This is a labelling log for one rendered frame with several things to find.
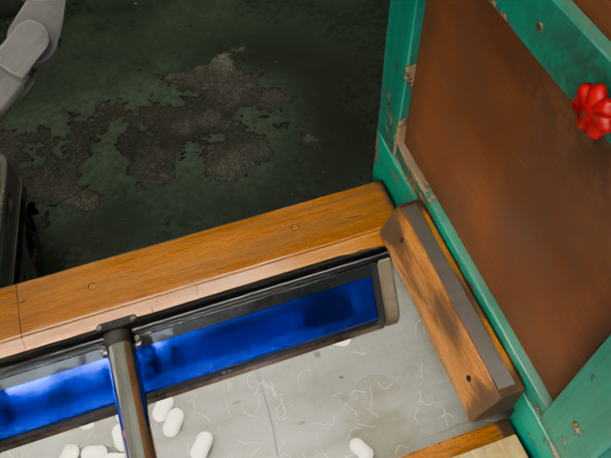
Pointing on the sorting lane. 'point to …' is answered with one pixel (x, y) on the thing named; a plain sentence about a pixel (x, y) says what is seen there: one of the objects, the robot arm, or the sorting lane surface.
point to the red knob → (593, 110)
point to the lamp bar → (199, 343)
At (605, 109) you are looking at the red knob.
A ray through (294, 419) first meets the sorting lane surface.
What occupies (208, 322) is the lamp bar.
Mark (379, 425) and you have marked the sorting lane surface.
